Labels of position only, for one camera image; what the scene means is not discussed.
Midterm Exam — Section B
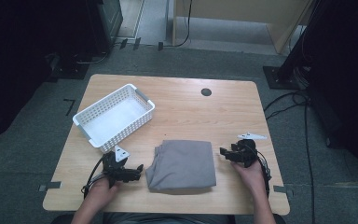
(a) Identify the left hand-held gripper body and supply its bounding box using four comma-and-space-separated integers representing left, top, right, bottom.
102, 145, 135, 189

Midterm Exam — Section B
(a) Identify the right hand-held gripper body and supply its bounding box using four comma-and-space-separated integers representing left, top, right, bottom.
228, 133, 268, 169

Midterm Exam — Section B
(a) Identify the person's right hand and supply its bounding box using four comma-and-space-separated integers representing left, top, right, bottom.
231, 159, 268, 196

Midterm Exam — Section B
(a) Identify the person's left hand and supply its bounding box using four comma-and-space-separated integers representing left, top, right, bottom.
86, 176, 123, 206

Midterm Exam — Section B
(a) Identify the folded grey cloth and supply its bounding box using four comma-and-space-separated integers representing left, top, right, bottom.
145, 139, 217, 192

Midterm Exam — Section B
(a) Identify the white perforated plastic basket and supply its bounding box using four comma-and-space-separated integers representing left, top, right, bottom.
72, 83, 156, 154

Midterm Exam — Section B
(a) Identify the grey tape strip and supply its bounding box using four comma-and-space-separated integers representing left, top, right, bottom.
272, 185, 295, 198
38, 181, 62, 192

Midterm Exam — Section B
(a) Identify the light wooden furniture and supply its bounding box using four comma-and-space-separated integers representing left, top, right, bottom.
172, 0, 313, 55

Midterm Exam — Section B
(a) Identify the dark cabinet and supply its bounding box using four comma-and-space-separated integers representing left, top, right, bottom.
86, 0, 124, 49

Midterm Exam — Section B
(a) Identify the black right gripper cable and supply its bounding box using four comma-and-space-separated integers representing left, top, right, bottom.
251, 146, 273, 198

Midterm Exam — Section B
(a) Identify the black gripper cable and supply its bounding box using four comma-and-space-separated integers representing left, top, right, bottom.
251, 146, 273, 198
80, 154, 110, 199

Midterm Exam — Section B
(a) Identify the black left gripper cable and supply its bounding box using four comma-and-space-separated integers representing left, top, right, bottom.
80, 154, 110, 199

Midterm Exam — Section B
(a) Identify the black floor cable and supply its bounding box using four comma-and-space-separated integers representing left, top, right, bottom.
263, 89, 317, 224

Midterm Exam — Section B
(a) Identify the black stand base plate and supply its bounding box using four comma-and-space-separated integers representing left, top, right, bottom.
49, 53, 90, 80
262, 65, 304, 91

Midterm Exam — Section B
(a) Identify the black hanging cable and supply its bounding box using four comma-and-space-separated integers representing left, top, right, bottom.
162, 0, 194, 49

